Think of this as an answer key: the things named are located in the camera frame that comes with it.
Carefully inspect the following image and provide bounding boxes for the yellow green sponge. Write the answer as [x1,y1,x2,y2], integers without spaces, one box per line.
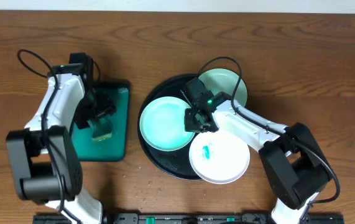
[90,118,113,141]

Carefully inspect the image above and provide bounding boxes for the mint plate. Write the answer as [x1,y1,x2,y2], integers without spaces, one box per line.
[139,96,195,152]
[199,68,247,106]

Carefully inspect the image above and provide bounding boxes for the white plate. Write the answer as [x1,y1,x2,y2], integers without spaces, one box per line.
[189,131,250,184]

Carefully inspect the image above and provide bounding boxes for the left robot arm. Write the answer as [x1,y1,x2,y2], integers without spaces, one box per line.
[6,52,116,223]

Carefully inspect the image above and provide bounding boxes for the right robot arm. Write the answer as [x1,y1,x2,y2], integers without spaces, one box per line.
[184,91,337,223]

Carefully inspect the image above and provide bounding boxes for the black rectangular sponge tray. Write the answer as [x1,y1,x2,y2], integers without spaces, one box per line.
[71,81,130,162]

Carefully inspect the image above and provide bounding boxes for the round black tray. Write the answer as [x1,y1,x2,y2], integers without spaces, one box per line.
[137,73,201,180]

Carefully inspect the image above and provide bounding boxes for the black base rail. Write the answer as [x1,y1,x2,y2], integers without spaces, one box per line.
[32,211,343,224]

